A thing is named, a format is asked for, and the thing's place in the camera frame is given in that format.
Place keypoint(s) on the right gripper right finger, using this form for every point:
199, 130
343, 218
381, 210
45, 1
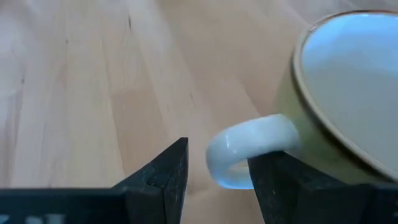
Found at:
295, 199

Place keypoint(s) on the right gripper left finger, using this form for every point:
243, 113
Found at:
161, 186

